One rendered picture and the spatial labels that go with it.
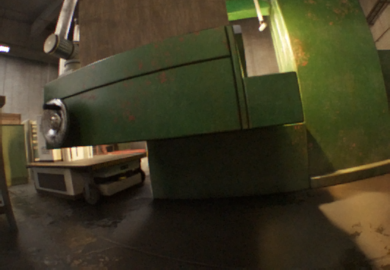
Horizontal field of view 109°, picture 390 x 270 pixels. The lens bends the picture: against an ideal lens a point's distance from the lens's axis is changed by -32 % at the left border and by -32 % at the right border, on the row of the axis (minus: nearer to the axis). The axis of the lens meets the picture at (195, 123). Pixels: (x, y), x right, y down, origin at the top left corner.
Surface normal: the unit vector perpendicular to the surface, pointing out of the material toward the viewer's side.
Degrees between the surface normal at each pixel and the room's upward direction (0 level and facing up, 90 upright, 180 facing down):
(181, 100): 90
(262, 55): 90
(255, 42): 90
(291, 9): 90
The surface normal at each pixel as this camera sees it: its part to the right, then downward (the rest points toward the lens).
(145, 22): 0.08, 0.19
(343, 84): -0.28, -0.01
